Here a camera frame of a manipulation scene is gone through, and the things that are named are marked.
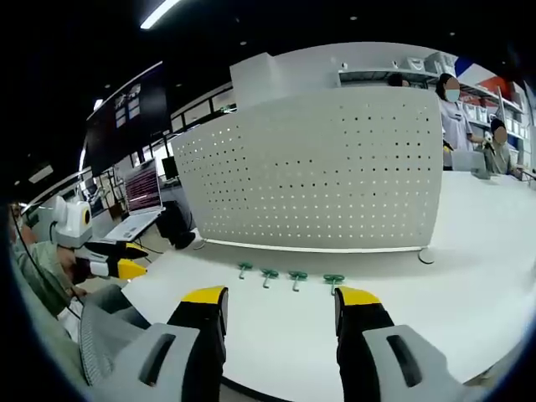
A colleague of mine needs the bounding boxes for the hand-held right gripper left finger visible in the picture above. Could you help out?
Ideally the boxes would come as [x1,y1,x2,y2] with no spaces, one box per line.
[90,286,229,402]

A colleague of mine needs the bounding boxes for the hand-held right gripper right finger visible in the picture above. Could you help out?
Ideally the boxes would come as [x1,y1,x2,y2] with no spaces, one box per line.
[333,286,487,402]

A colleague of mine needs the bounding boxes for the white perforated mounting plate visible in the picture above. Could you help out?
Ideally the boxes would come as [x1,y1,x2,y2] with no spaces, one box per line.
[170,88,446,265]

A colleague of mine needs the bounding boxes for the person's left hand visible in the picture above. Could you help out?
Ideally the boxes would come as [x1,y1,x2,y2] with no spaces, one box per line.
[58,245,91,296]

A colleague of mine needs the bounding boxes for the silver open laptop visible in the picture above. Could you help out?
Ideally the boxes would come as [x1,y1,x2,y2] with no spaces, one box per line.
[103,160,168,245]

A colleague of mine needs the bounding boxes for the grey mesh chair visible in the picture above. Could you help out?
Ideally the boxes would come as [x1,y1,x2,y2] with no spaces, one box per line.
[78,300,148,389]

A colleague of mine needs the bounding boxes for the small black monitor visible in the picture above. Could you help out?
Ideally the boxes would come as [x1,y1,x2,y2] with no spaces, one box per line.
[162,156,180,180]

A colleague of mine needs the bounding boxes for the white pillar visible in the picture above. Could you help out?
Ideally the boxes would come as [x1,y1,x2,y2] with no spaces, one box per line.
[229,51,278,115]

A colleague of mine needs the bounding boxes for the grey box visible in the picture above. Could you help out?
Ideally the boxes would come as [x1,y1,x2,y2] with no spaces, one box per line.
[451,149,487,173]

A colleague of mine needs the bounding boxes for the ceiling light strip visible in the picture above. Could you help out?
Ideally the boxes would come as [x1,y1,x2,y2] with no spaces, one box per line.
[139,0,185,30]

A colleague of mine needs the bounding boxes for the white storage shelf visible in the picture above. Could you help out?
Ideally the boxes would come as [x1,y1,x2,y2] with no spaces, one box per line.
[338,52,529,168]

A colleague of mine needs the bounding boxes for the large dark wall screen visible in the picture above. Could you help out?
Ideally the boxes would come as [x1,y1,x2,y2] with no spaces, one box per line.
[82,61,173,178]

